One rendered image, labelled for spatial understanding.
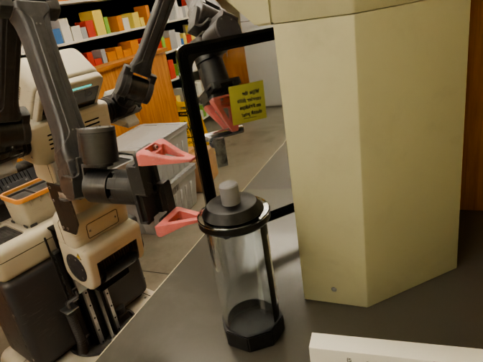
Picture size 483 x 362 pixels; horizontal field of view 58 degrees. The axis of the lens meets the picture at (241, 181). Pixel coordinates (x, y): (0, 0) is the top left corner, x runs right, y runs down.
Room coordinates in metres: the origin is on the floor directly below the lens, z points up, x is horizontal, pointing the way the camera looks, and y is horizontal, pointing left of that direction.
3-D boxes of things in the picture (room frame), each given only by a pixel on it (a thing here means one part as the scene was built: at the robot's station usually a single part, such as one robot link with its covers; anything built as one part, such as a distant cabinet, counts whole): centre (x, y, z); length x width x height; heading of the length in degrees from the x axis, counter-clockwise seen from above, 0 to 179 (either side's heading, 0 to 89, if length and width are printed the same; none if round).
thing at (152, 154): (0.62, 0.11, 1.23); 0.09 x 0.07 x 0.07; 64
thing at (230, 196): (0.57, 0.02, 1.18); 0.09 x 0.09 x 0.07
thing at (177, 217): (0.62, 0.11, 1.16); 0.09 x 0.07 x 0.07; 64
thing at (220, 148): (0.80, 0.03, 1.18); 0.02 x 0.02 x 0.06; 23
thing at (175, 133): (3.00, 0.63, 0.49); 0.60 x 0.42 x 0.33; 154
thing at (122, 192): (0.65, 0.17, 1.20); 0.07 x 0.07 x 0.10; 64
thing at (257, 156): (0.85, -0.06, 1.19); 0.30 x 0.01 x 0.40; 113
